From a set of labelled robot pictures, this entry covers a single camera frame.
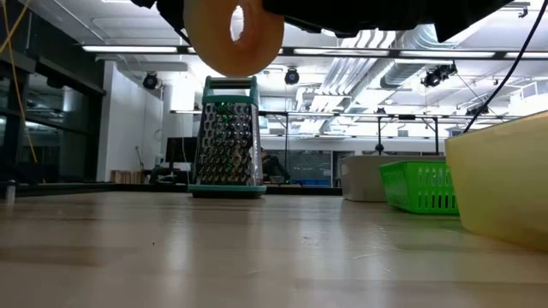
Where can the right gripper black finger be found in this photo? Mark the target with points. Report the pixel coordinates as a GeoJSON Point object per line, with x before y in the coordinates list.
{"type": "Point", "coordinates": [287, 10]}

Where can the pink-topped toy donut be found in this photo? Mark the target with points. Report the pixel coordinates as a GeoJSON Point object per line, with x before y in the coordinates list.
{"type": "Point", "coordinates": [205, 38]}

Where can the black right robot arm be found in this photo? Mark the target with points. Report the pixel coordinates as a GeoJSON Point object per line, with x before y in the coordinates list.
{"type": "Point", "coordinates": [462, 17]}

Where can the long ceiling light strip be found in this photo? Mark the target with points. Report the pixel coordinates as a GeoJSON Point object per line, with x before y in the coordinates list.
{"type": "Point", "coordinates": [342, 51]}
{"type": "Point", "coordinates": [128, 49]}
{"type": "Point", "coordinates": [526, 55]}
{"type": "Point", "coordinates": [447, 54]}

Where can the black ceiling spotlight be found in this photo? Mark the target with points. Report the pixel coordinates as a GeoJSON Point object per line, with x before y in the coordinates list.
{"type": "Point", "coordinates": [292, 76]}
{"type": "Point", "coordinates": [150, 81]}

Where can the black computer monitor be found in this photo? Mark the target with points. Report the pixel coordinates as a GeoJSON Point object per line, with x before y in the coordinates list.
{"type": "Point", "coordinates": [180, 149]}

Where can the teal metal box grater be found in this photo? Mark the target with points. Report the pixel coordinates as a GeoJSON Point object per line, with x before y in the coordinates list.
{"type": "Point", "coordinates": [227, 149]}

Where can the person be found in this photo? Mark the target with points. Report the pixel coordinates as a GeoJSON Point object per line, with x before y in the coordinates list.
{"type": "Point", "coordinates": [274, 167]}

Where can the grey plastic bin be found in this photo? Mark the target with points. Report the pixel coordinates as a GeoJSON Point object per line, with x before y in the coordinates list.
{"type": "Point", "coordinates": [359, 179]}

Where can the wooden crate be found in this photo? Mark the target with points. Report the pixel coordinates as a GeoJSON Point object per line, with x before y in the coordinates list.
{"type": "Point", "coordinates": [126, 176]}

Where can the green slotted plastic basket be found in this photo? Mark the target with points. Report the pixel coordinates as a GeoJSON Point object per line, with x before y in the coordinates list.
{"type": "Point", "coordinates": [411, 188]}

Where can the yellow plastic bin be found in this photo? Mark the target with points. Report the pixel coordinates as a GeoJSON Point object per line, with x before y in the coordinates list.
{"type": "Point", "coordinates": [501, 184]}

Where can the black ceiling light rail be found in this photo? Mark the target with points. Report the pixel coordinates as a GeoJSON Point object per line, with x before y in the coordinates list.
{"type": "Point", "coordinates": [394, 53]}

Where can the silver ventilation duct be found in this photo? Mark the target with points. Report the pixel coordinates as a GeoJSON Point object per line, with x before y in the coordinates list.
{"type": "Point", "coordinates": [406, 72]}

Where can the black ceiling camera cluster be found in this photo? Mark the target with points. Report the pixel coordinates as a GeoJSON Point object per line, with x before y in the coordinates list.
{"type": "Point", "coordinates": [436, 76]}

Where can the black metal rack frame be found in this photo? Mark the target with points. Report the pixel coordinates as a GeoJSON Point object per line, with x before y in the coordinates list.
{"type": "Point", "coordinates": [379, 128]}

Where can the black aluminium table frame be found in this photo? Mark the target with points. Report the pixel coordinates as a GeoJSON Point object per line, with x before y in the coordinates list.
{"type": "Point", "coordinates": [128, 187]}

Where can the grey cylindrical post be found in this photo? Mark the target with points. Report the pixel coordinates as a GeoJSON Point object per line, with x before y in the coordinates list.
{"type": "Point", "coordinates": [10, 191]}

